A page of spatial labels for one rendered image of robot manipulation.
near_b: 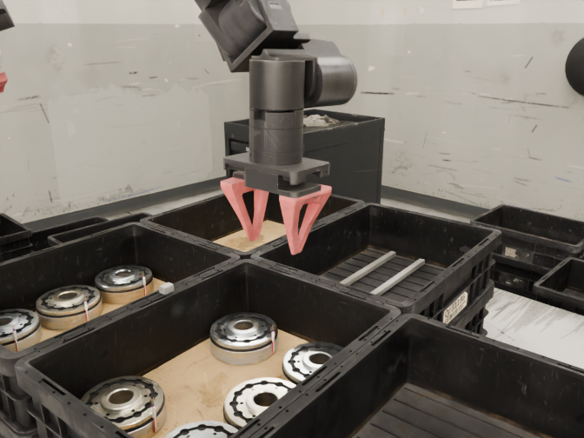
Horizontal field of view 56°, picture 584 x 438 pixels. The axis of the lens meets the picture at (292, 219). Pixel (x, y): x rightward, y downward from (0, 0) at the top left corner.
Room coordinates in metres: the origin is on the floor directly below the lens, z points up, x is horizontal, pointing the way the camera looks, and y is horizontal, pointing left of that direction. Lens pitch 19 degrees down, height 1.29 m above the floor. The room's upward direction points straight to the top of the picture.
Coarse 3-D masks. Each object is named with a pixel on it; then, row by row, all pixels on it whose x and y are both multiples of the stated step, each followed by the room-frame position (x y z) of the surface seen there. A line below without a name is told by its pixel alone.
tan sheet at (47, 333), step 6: (156, 282) 0.97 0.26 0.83; (162, 282) 0.97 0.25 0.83; (156, 288) 0.95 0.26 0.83; (108, 306) 0.87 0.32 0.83; (114, 306) 0.87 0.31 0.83; (120, 306) 0.87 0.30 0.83; (102, 312) 0.85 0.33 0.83; (42, 330) 0.79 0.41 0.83; (48, 330) 0.79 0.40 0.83; (54, 330) 0.79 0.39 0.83; (60, 330) 0.79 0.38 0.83; (42, 336) 0.77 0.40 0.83; (48, 336) 0.77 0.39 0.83
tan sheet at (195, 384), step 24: (288, 336) 0.77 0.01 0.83; (192, 360) 0.71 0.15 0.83; (216, 360) 0.71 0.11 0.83; (168, 384) 0.65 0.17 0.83; (192, 384) 0.65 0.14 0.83; (216, 384) 0.65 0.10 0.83; (168, 408) 0.60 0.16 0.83; (192, 408) 0.60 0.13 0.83; (216, 408) 0.60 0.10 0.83; (168, 432) 0.55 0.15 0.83
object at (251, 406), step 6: (252, 390) 0.58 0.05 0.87; (258, 390) 0.58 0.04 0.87; (264, 390) 0.58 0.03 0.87; (270, 390) 0.58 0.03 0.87; (276, 390) 0.58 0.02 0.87; (252, 396) 0.57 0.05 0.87; (258, 396) 0.58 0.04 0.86; (276, 396) 0.57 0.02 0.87; (246, 402) 0.56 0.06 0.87; (252, 402) 0.56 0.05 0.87; (252, 408) 0.55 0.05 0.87; (258, 408) 0.55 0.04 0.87; (264, 408) 0.55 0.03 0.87; (258, 414) 0.54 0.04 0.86
